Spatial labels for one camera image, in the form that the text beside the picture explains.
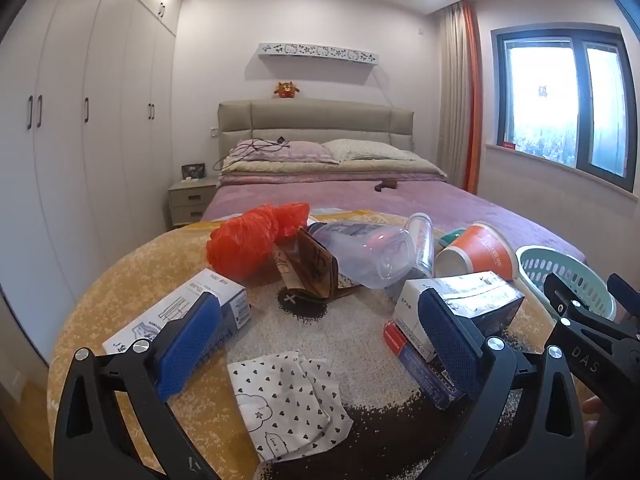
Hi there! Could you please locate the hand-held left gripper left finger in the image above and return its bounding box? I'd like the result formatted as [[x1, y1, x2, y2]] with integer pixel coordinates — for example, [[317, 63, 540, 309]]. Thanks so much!
[[52, 290, 223, 480]]

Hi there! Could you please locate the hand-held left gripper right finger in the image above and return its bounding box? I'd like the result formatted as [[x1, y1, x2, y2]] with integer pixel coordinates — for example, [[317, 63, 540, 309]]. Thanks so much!
[[417, 287, 588, 480]]

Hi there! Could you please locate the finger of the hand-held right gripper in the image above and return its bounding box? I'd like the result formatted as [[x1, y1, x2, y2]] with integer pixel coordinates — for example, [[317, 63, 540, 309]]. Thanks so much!
[[606, 274, 640, 313], [543, 272, 640, 386]]

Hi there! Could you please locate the red blue box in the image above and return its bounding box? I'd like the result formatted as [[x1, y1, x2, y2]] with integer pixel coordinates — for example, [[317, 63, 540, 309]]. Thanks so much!
[[382, 320, 473, 411]]

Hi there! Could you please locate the white blue carton box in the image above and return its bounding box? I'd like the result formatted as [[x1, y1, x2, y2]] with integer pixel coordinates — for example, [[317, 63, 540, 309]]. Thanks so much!
[[102, 268, 251, 366]]

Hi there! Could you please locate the white grey carton box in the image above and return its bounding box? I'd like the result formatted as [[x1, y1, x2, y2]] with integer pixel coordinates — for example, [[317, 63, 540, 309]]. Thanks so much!
[[390, 271, 526, 342]]

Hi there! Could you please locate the teal plastic basket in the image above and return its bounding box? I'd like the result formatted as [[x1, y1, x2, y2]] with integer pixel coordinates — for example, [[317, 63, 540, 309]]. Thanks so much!
[[515, 245, 618, 323]]

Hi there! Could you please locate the orange paper cup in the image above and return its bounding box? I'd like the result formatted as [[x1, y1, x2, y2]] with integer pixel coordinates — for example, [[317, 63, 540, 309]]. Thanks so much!
[[434, 221, 521, 283]]

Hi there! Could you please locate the green white packet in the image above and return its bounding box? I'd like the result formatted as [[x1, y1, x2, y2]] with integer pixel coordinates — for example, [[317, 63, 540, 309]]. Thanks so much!
[[437, 227, 468, 249]]

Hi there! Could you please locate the clear plastic cup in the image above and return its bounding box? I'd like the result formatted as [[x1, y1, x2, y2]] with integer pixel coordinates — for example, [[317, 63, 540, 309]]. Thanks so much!
[[406, 212, 437, 278]]

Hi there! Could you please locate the heart patterned white cloth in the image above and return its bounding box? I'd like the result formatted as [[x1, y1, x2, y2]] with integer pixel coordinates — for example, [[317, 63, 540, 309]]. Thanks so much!
[[227, 351, 353, 462]]

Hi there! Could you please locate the orange plastic bag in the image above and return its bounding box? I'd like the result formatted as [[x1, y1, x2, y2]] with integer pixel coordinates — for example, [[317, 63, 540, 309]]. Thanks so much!
[[206, 202, 312, 281]]

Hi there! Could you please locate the clear plastic jug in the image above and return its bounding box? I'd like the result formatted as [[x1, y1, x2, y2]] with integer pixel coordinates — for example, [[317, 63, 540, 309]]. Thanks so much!
[[306, 220, 417, 291]]

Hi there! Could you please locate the brown paper bag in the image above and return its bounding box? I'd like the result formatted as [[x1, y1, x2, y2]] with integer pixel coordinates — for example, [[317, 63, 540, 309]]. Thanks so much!
[[272, 229, 361, 303]]

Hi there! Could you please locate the person's right hand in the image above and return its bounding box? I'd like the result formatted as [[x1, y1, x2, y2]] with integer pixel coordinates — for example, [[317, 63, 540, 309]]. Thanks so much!
[[582, 394, 602, 442]]

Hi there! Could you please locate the beige nightstand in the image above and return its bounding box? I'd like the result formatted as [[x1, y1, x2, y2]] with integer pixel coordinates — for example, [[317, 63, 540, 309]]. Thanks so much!
[[167, 178, 218, 231]]

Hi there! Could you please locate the purple bed sheet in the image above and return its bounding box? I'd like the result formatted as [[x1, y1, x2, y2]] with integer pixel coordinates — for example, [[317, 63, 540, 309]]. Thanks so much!
[[200, 180, 587, 261]]

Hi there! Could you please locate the white floral pillow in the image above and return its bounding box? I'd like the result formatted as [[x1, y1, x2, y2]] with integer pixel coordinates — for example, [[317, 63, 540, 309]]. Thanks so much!
[[322, 139, 418, 162]]

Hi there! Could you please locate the dark framed window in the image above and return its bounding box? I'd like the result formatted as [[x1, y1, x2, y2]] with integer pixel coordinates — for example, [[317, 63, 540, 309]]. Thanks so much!
[[490, 25, 638, 186]]

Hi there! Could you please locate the folded beige quilt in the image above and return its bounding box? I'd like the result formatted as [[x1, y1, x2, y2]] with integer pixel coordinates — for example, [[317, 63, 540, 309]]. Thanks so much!
[[220, 157, 448, 184]]

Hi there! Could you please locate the pink pillow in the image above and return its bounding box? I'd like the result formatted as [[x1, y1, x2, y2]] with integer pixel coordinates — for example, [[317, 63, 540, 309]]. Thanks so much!
[[227, 140, 341, 166]]

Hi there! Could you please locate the beige orange curtain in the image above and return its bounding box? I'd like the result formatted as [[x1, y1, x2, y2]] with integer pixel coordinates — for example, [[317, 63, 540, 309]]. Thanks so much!
[[437, 1, 483, 196]]

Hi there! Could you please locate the white wardrobe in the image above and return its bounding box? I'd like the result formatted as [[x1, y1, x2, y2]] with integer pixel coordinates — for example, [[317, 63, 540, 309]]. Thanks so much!
[[0, 0, 183, 386]]

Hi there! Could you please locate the beige upholstered bed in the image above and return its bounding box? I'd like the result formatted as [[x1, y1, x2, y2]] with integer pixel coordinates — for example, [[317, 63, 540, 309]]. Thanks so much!
[[200, 100, 588, 266]]

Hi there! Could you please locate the black cable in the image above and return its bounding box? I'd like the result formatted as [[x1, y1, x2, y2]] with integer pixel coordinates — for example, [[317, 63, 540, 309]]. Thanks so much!
[[212, 136, 293, 171]]

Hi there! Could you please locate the white wall shelf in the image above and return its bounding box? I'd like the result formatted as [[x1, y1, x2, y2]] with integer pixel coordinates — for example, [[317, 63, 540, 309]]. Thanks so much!
[[257, 42, 378, 67]]

